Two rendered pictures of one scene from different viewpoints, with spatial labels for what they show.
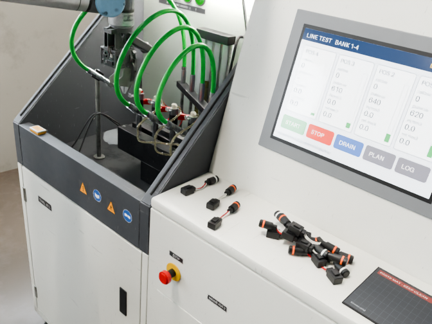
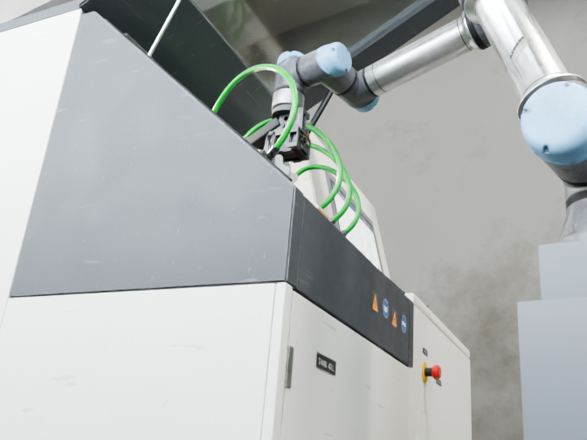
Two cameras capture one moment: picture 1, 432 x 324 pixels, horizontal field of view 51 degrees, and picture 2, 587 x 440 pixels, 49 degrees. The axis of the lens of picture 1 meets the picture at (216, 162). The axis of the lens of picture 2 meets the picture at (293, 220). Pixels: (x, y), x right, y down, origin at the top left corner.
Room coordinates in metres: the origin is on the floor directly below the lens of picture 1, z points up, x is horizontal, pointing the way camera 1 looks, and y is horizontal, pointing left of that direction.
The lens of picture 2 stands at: (1.60, 1.62, 0.51)
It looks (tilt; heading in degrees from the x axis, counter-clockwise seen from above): 22 degrees up; 259
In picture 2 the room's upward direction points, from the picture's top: 5 degrees clockwise
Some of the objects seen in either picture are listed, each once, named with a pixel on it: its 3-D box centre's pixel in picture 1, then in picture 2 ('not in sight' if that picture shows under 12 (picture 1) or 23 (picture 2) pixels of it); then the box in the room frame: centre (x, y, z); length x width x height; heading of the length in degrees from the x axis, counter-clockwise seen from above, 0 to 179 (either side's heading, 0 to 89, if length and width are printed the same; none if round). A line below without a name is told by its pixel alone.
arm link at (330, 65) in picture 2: not in sight; (328, 67); (1.30, 0.39, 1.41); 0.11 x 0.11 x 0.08; 37
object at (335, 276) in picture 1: (305, 240); not in sight; (0.83, -0.22, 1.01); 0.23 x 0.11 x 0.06; 52
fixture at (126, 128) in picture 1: (162, 160); not in sight; (1.33, 0.18, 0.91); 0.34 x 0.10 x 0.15; 52
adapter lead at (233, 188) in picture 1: (222, 196); not in sight; (1.01, -0.03, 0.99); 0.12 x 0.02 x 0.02; 151
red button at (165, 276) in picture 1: (168, 275); (431, 372); (0.91, 0.09, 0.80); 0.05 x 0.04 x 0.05; 52
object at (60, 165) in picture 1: (78, 178); (355, 295); (1.22, 0.42, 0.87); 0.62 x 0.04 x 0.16; 52
